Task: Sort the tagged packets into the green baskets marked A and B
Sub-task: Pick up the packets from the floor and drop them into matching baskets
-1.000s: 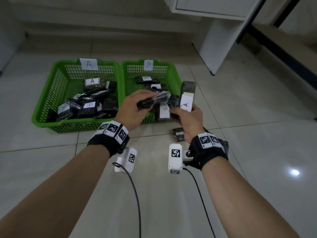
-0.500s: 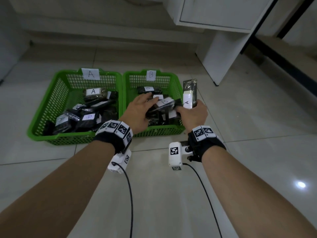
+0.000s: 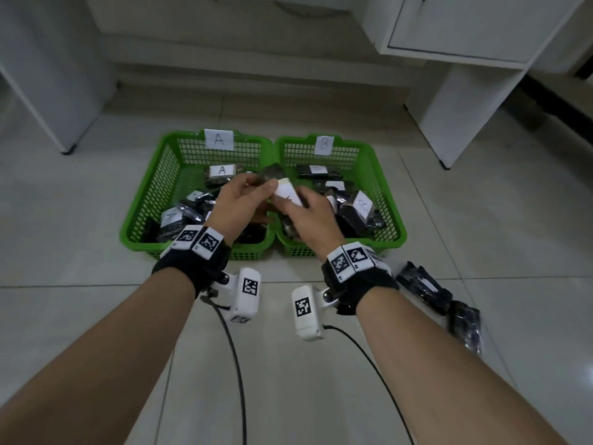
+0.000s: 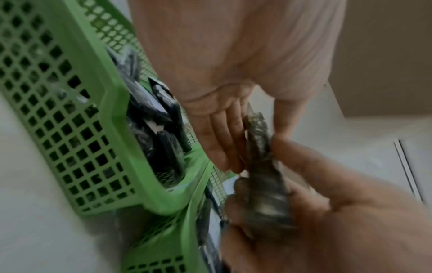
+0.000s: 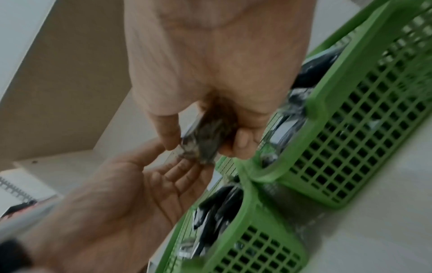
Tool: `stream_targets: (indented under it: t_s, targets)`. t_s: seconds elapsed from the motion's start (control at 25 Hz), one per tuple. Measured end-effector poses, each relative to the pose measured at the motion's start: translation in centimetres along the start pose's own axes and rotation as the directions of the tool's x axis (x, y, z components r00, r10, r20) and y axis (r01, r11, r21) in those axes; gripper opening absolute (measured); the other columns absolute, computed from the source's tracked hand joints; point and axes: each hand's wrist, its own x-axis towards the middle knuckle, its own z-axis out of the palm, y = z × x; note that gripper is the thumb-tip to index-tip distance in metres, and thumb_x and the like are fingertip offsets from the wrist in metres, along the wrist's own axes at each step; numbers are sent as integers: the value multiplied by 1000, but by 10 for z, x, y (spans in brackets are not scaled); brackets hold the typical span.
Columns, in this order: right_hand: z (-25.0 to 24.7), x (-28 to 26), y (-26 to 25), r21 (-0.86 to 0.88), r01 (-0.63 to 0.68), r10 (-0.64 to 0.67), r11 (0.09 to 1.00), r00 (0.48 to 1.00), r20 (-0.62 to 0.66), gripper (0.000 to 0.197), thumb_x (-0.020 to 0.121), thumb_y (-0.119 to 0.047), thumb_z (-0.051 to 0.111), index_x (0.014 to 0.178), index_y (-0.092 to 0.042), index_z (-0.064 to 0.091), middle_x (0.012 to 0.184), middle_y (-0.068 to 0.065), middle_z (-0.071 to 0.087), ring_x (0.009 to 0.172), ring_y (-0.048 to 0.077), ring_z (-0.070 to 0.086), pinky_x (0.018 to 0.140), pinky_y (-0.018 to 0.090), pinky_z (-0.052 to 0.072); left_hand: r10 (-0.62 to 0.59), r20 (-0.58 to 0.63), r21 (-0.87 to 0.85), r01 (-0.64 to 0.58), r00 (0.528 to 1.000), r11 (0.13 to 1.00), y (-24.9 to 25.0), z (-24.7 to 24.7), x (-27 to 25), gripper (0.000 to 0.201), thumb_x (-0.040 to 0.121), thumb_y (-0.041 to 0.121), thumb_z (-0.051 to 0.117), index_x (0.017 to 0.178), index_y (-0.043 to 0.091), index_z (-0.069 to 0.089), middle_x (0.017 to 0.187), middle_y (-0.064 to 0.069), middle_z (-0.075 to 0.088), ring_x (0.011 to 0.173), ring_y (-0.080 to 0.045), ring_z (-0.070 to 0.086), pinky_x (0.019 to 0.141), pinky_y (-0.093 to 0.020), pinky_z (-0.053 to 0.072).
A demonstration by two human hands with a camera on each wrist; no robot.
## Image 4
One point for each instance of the person's left hand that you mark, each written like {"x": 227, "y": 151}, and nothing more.
{"x": 236, "y": 48}

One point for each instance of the person's right hand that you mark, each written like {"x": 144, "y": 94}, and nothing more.
{"x": 354, "y": 234}

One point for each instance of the black packet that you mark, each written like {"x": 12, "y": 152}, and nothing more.
{"x": 266, "y": 186}

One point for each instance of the green plastic basket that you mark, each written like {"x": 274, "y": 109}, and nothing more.
{"x": 114, "y": 93}
{"x": 189, "y": 229}

